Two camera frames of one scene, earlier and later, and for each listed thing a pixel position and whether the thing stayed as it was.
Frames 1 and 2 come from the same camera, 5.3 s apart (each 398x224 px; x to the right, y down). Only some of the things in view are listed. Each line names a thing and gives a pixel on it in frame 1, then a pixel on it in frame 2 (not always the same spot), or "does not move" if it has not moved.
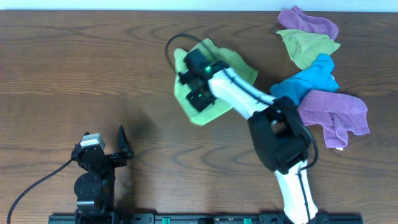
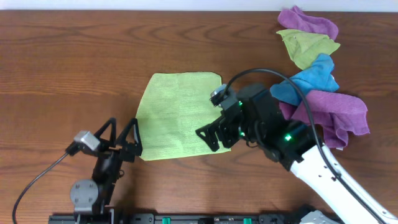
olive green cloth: x=303 y=47 does not move
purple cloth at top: x=296 y=19 does not move
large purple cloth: x=337 y=114 does not move
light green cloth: x=230 y=61 to x=173 y=106
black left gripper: x=120 y=160 to x=130 y=151
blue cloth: x=319 y=77 does not move
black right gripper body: x=199 y=99 to x=236 y=130
